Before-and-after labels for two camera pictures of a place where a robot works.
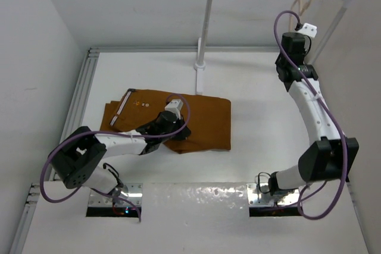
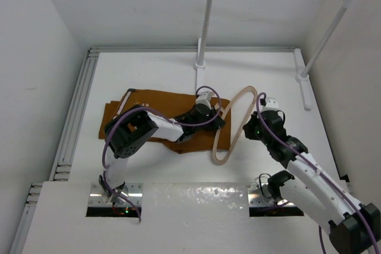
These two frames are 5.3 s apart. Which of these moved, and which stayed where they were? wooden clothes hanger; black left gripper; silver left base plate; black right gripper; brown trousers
Moved: wooden clothes hanger; black right gripper; black left gripper
Stayed: silver left base plate; brown trousers
